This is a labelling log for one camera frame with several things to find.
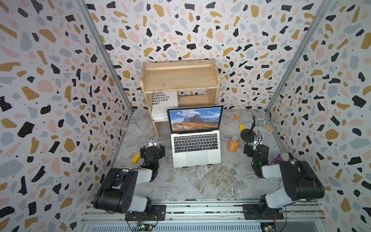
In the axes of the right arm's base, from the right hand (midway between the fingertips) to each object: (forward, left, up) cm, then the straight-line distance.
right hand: (257, 143), depth 94 cm
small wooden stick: (+19, -18, -9) cm, 28 cm away
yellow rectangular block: (-10, +79, -5) cm, 79 cm away
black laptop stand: (-15, +45, -6) cm, 48 cm away
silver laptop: (-1, +40, +6) cm, 41 cm away
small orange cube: (+29, +7, -6) cm, 31 cm away
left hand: (-4, +66, +2) cm, 67 cm away
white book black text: (+14, +60, +23) cm, 66 cm away
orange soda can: (-3, +16, +3) cm, 17 cm away
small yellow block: (+18, +5, -6) cm, 19 cm away
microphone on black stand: (+10, +2, -4) cm, 11 cm away
